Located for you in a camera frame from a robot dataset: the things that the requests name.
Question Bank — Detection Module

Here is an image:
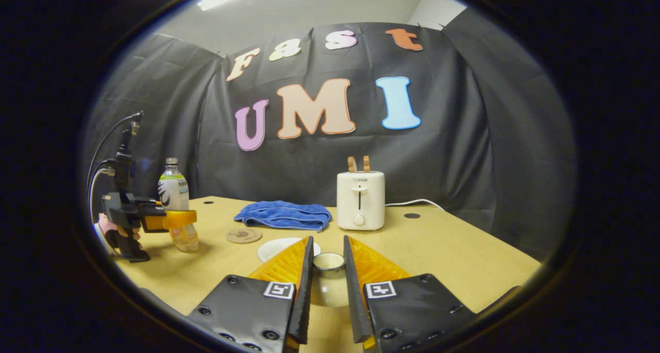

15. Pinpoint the cream teacup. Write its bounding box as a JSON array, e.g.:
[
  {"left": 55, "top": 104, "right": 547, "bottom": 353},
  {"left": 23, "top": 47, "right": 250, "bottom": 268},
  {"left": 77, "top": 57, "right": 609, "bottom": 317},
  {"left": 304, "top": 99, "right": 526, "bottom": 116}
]
[{"left": 257, "top": 238, "right": 321, "bottom": 264}]

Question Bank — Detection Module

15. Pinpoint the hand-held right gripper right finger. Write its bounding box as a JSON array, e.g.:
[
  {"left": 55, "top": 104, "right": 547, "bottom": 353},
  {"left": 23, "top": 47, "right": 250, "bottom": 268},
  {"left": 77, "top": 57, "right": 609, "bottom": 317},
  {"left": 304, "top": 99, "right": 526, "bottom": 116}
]
[{"left": 343, "top": 234, "right": 477, "bottom": 353}]

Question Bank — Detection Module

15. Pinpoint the cream teacup lid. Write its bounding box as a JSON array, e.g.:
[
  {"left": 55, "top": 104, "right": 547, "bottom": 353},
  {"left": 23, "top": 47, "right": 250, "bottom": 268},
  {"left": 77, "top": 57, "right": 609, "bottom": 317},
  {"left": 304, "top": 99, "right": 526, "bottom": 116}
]
[{"left": 311, "top": 252, "right": 350, "bottom": 308}]

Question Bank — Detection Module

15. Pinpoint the round brown coaster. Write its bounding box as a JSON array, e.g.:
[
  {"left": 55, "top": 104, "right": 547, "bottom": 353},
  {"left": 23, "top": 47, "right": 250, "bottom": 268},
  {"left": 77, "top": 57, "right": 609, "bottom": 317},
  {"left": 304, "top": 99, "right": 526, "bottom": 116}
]
[{"left": 226, "top": 228, "right": 263, "bottom": 244}]

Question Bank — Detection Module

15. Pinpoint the white toaster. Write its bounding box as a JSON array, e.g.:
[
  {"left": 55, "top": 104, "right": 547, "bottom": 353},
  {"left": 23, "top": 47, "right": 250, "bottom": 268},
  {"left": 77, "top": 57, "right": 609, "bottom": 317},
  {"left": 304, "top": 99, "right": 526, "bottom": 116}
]
[{"left": 336, "top": 171, "right": 386, "bottom": 231}]

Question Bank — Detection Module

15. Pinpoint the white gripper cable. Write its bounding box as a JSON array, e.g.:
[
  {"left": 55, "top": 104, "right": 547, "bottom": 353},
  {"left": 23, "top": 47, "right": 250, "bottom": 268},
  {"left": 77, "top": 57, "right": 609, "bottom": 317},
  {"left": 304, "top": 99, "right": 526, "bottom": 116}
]
[{"left": 88, "top": 166, "right": 115, "bottom": 225}]

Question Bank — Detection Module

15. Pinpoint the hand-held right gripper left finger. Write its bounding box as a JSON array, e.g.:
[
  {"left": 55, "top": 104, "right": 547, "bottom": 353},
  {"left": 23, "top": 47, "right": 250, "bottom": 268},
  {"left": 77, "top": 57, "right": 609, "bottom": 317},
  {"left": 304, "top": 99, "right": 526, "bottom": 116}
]
[{"left": 187, "top": 236, "right": 314, "bottom": 353}]

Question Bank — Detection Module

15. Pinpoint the white toaster cable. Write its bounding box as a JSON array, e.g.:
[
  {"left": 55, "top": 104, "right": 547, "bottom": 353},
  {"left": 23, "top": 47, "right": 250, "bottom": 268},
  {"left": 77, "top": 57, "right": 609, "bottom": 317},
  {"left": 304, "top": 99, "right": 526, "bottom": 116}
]
[{"left": 385, "top": 198, "right": 445, "bottom": 211}]

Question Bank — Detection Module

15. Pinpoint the black backdrop cloth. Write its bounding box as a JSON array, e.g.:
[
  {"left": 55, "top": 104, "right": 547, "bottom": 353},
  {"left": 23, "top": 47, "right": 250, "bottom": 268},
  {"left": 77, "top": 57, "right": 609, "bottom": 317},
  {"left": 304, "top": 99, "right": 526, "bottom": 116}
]
[{"left": 82, "top": 5, "right": 577, "bottom": 261}]

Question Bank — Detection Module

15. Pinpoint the clear water bottle white label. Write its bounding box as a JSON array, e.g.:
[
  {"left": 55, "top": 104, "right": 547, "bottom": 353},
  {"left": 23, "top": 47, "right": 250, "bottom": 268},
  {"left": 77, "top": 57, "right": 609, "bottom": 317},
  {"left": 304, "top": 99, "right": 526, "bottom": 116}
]
[{"left": 158, "top": 157, "right": 200, "bottom": 253}]

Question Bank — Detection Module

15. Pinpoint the blue towel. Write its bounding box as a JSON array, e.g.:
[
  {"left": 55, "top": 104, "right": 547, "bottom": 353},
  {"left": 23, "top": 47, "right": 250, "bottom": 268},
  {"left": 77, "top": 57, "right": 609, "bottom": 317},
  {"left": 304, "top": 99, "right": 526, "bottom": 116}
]
[{"left": 234, "top": 200, "right": 332, "bottom": 233}]

